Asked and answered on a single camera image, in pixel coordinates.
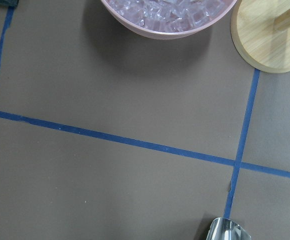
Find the wooden stand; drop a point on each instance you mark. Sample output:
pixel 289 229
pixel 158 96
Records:
pixel 260 31

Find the pink bowl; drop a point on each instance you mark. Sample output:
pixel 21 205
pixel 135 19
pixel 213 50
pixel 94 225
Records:
pixel 164 35

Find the metal ice scoop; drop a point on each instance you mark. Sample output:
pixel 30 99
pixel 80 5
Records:
pixel 226 229

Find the ice cubes in pink bowl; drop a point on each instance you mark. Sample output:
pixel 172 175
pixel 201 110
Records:
pixel 169 16

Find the grey folded cloth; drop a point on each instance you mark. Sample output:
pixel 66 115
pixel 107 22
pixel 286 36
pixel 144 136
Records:
pixel 9 3

